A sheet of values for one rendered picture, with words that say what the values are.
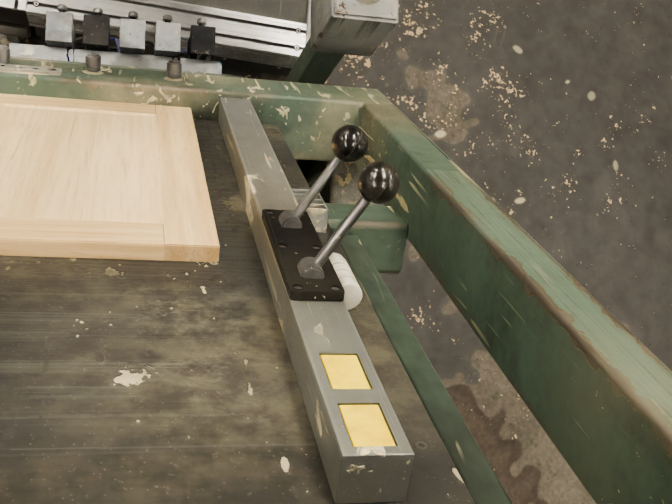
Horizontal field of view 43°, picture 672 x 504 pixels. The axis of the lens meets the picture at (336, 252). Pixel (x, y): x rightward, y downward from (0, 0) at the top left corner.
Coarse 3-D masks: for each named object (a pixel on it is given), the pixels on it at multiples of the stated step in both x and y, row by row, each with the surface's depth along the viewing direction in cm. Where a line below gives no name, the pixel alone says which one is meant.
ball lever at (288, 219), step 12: (336, 132) 87; (348, 132) 86; (360, 132) 87; (336, 144) 87; (348, 144) 86; (360, 144) 86; (336, 156) 88; (348, 156) 87; (360, 156) 87; (336, 168) 88; (324, 180) 88; (312, 192) 89; (300, 204) 89; (288, 216) 89; (300, 216) 90; (300, 228) 89
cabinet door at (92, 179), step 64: (0, 128) 118; (64, 128) 122; (128, 128) 126; (192, 128) 129; (0, 192) 97; (64, 192) 99; (128, 192) 102; (192, 192) 104; (64, 256) 87; (128, 256) 88; (192, 256) 90
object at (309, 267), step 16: (368, 176) 76; (384, 176) 75; (368, 192) 76; (384, 192) 76; (352, 208) 78; (352, 224) 78; (336, 240) 78; (320, 256) 79; (304, 272) 78; (320, 272) 78
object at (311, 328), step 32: (224, 128) 132; (256, 128) 126; (256, 160) 112; (256, 192) 101; (288, 192) 102; (256, 224) 96; (288, 320) 76; (320, 320) 73; (320, 352) 68; (352, 352) 69; (320, 384) 64; (320, 416) 62; (384, 416) 61; (320, 448) 62; (352, 448) 57; (384, 448) 57; (352, 480) 57; (384, 480) 58
